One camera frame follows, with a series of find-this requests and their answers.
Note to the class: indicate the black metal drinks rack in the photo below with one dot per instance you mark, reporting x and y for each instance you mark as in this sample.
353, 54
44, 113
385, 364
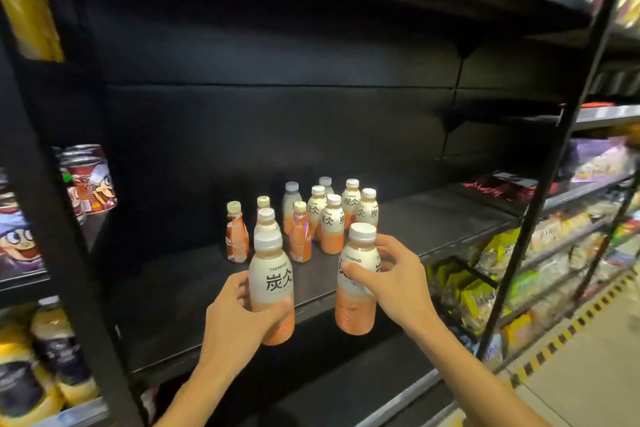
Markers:
60, 241

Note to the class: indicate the person's right forearm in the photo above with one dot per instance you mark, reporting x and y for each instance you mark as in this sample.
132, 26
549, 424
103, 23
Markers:
475, 381

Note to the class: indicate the person's right hand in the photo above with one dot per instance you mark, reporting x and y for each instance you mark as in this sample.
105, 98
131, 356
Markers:
405, 291

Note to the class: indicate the person's left hand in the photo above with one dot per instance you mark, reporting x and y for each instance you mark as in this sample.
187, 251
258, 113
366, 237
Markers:
230, 331

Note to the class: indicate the group of cartoon drink cans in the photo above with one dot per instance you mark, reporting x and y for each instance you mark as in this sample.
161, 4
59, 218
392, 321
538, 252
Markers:
92, 181

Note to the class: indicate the row of red white small bottles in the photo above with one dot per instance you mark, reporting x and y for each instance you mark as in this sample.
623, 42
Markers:
149, 404

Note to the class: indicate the row of red packets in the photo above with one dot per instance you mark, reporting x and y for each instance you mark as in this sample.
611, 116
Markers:
500, 186

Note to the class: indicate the row of yellow snack packets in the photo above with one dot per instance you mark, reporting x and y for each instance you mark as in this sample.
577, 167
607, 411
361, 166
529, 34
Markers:
30, 16

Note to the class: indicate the white snack packets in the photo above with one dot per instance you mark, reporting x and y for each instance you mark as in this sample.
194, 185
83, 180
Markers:
600, 161

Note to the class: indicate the row of yellow dark label bottles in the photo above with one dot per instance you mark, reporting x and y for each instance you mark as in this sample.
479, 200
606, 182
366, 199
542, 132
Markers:
60, 351

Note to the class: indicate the black shelf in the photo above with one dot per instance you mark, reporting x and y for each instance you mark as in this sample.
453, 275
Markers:
300, 116

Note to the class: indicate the row of yellow green snack packs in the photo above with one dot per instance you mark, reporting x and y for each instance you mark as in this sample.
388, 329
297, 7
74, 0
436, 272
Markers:
475, 296

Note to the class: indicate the black metal snack rack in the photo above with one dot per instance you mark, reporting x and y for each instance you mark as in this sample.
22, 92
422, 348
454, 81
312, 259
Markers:
556, 141

